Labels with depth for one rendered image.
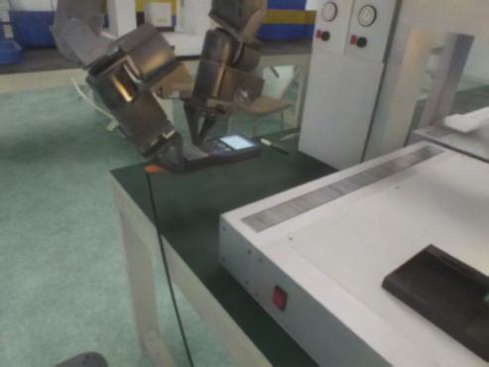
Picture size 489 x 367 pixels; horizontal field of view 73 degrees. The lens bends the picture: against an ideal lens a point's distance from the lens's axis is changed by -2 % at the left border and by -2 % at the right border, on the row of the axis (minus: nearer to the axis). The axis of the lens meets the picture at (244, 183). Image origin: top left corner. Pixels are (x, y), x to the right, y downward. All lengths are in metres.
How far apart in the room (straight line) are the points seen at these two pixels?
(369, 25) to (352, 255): 0.54
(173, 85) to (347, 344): 0.43
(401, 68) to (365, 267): 0.43
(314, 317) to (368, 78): 0.60
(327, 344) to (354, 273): 0.09
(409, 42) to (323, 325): 0.56
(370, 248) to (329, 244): 0.06
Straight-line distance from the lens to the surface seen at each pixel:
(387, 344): 0.41
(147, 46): 0.54
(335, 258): 0.49
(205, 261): 0.61
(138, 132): 0.56
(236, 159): 0.65
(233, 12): 0.60
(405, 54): 0.77
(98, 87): 0.53
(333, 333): 0.43
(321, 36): 0.95
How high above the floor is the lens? 1.16
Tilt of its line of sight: 29 degrees down
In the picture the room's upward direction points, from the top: 4 degrees clockwise
